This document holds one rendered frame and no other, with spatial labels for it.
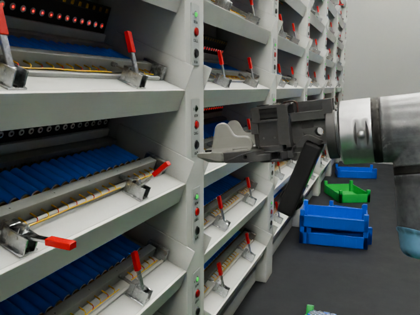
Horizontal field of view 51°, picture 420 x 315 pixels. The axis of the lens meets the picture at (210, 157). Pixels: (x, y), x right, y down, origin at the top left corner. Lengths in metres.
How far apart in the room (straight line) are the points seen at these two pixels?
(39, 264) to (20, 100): 0.20
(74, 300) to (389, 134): 0.53
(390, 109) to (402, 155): 0.06
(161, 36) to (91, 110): 0.32
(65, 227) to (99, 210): 0.08
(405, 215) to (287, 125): 0.19
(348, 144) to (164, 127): 0.43
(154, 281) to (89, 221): 0.28
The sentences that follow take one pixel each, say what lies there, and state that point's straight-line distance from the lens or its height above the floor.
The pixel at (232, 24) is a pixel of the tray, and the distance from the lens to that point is 1.19.
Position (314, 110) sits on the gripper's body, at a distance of 0.63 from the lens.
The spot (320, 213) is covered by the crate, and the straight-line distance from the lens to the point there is 2.27.
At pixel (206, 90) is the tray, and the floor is 0.71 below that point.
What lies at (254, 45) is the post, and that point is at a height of 0.86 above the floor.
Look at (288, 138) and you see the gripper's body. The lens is 0.62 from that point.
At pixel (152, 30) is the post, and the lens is 0.92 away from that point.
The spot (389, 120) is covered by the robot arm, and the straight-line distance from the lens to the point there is 0.60.
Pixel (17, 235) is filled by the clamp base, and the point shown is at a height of 0.55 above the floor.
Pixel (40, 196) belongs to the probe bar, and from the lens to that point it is 0.64.
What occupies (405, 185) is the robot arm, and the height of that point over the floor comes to 0.60.
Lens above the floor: 0.72
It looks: 9 degrees down
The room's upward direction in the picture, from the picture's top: straight up
